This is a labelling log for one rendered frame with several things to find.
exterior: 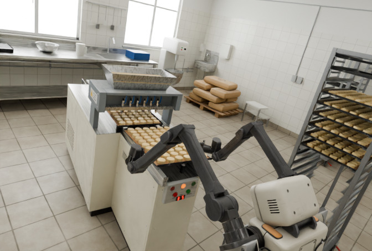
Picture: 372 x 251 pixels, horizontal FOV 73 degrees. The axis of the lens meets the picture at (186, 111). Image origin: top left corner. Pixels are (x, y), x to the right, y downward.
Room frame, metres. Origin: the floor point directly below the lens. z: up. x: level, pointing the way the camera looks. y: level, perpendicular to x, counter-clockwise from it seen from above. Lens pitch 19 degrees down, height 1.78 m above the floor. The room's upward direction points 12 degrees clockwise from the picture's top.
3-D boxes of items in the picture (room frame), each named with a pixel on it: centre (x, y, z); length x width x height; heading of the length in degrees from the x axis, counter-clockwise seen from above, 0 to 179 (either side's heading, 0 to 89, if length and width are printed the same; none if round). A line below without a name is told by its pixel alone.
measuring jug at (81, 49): (4.21, 1.94, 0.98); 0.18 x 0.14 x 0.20; 87
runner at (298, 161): (2.11, -1.20, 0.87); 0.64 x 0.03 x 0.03; 133
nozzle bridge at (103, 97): (2.06, 0.45, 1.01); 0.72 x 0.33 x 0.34; 127
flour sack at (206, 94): (5.58, -0.44, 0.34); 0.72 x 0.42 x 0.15; 51
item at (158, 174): (2.06, 0.63, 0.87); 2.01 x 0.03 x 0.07; 37
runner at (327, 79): (2.11, -1.20, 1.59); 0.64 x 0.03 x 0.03; 133
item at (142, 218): (1.65, 0.14, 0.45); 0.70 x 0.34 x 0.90; 37
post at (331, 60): (1.92, -0.95, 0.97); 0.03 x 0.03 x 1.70; 43
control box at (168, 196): (1.36, -0.07, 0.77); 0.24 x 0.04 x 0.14; 127
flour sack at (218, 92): (5.53, -0.79, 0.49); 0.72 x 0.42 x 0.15; 142
